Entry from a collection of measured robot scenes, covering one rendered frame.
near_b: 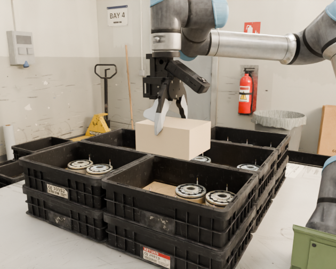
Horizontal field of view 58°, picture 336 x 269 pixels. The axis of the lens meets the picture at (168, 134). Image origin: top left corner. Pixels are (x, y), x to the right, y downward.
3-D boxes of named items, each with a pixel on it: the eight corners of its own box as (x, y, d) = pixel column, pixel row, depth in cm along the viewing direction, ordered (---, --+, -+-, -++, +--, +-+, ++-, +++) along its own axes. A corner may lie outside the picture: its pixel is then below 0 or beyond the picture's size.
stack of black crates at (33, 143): (55, 181, 291) (51, 136, 281) (77, 188, 276) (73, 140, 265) (16, 197, 258) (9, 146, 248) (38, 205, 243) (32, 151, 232)
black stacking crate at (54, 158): (153, 183, 118) (152, 155, 116) (100, 215, 94) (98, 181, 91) (80, 165, 138) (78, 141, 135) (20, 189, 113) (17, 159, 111)
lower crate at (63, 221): (154, 208, 121) (153, 181, 118) (102, 247, 96) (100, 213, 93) (81, 188, 141) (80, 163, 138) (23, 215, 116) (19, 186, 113)
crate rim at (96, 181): (153, 159, 116) (153, 153, 116) (98, 187, 91) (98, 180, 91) (78, 145, 136) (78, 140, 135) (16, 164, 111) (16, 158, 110)
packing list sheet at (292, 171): (304, 165, 170) (305, 165, 170) (297, 179, 151) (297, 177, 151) (247, 156, 187) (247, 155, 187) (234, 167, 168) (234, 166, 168)
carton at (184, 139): (209, 148, 82) (210, 121, 81) (189, 160, 73) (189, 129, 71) (160, 140, 91) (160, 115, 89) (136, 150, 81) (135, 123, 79)
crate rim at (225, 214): (258, 180, 97) (259, 173, 96) (226, 222, 71) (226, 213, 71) (153, 159, 116) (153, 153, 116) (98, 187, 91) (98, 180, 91)
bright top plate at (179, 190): (210, 188, 102) (210, 187, 102) (198, 200, 94) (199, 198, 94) (183, 182, 107) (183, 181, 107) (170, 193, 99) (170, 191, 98)
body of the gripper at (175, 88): (158, 97, 85) (158, 53, 82) (185, 99, 81) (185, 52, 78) (142, 100, 79) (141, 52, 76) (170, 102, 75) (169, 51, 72)
